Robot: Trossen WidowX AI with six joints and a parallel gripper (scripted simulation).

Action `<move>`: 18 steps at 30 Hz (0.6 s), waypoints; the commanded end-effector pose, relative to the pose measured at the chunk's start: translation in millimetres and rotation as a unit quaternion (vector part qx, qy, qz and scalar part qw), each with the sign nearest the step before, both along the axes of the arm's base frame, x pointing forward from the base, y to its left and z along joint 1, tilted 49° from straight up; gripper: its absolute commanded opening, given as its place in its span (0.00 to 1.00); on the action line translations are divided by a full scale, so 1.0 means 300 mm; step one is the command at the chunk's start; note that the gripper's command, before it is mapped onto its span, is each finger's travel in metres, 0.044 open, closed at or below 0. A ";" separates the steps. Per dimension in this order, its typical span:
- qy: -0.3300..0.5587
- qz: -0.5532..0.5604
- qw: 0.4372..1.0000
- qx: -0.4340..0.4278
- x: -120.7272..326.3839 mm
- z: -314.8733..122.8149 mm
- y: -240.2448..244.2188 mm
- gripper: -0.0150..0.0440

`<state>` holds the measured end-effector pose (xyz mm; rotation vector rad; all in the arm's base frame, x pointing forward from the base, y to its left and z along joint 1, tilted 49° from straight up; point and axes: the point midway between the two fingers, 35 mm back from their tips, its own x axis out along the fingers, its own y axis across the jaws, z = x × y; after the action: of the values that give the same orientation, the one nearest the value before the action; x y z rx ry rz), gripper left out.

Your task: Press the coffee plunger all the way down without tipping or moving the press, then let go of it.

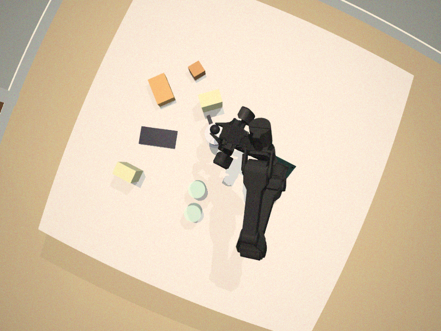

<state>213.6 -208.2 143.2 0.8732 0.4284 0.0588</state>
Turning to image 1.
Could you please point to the glass french press with black handle and plunger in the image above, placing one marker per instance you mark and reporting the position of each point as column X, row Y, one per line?
column 214, row 129

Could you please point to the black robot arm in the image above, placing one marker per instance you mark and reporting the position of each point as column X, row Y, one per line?
column 264, row 179

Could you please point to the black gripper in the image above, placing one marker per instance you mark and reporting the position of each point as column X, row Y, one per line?
column 223, row 158

